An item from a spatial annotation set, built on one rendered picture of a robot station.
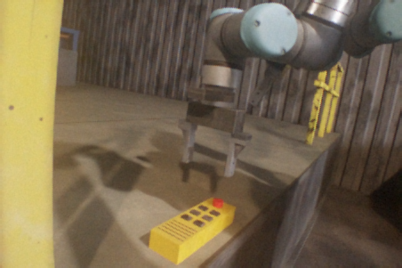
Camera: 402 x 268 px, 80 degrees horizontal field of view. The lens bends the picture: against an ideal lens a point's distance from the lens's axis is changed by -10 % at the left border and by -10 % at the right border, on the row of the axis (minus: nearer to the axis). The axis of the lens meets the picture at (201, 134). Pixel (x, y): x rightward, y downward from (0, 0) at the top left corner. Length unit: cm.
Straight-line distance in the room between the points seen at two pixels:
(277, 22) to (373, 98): 344
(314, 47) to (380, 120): 336
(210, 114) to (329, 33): 29
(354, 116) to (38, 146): 374
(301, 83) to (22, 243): 383
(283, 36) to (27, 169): 42
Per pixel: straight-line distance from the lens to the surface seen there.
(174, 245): 53
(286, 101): 400
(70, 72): 525
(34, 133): 31
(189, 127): 63
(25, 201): 33
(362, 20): 67
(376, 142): 389
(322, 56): 57
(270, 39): 46
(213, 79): 56
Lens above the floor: 105
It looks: 11 degrees down
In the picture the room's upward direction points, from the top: 9 degrees clockwise
